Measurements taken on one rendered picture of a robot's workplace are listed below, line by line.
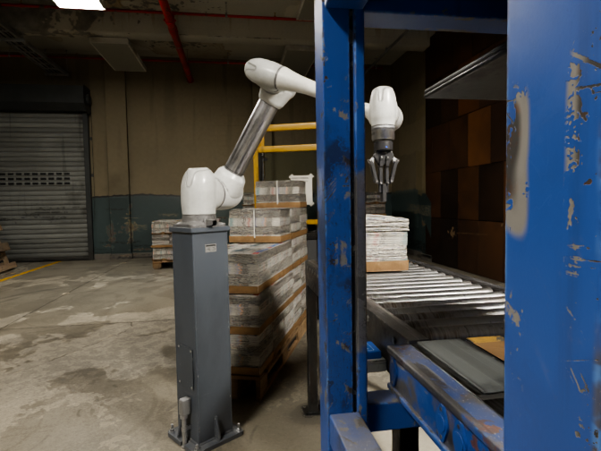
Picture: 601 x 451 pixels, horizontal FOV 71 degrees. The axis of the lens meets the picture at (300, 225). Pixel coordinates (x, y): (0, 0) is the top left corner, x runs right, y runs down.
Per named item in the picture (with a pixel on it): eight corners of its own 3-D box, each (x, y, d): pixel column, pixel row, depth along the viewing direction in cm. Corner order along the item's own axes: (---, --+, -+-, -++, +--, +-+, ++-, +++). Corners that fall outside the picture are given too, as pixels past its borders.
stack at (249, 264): (197, 396, 244) (192, 252, 239) (258, 335, 358) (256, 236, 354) (261, 402, 236) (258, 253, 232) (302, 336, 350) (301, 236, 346)
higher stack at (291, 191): (258, 335, 357) (254, 181, 350) (267, 325, 386) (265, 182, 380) (302, 336, 349) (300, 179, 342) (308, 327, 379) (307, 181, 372)
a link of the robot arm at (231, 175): (192, 199, 212) (216, 199, 232) (215, 216, 207) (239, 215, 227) (265, 55, 192) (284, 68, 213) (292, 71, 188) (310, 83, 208)
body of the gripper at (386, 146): (390, 142, 172) (390, 165, 172) (369, 142, 171) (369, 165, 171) (396, 140, 165) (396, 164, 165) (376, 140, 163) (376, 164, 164)
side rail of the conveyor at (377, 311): (304, 283, 225) (304, 259, 224) (314, 282, 225) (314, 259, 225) (407, 395, 92) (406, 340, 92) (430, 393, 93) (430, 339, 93)
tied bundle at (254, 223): (228, 242, 297) (227, 209, 296) (243, 239, 325) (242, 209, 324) (280, 243, 289) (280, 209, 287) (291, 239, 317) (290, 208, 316)
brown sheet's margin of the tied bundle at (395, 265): (334, 267, 193) (334, 258, 193) (395, 265, 197) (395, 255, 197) (342, 273, 177) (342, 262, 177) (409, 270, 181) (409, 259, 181)
